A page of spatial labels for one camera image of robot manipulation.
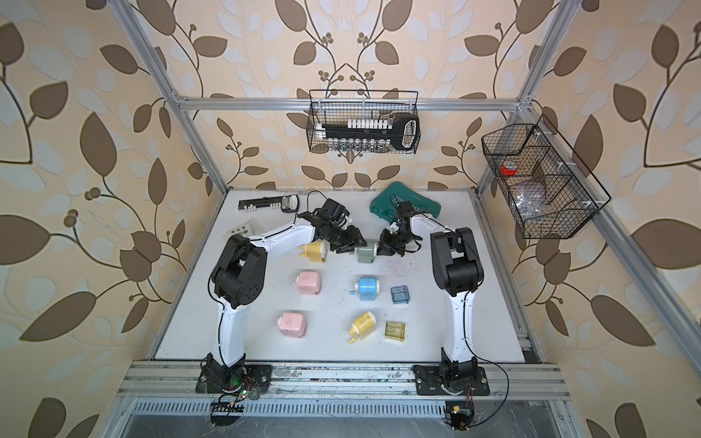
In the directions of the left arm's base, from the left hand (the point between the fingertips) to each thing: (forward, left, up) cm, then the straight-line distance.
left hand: (360, 242), depth 93 cm
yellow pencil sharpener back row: (-2, +15, -3) cm, 16 cm away
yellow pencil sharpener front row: (-28, -1, -2) cm, 28 cm away
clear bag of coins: (+10, +44, -7) cm, 45 cm away
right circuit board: (-47, -27, -11) cm, 56 cm away
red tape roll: (+10, -44, +25) cm, 52 cm away
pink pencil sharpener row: (-14, +16, -3) cm, 22 cm away
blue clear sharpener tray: (-15, -14, -9) cm, 22 cm away
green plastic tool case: (+26, -11, -4) cm, 28 cm away
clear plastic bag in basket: (-5, -44, +27) cm, 52 cm away
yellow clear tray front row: (-27, -11, -9) cm, 30 cm away
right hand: (+1, -6, -8) cm, 10 cm away
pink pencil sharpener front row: (-27, +19, -2) cm, 33 cm away
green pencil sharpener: (-3, -3, -3) cm, 5 cm away
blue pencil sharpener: (-16, -2, -2) cm, 17 cm away
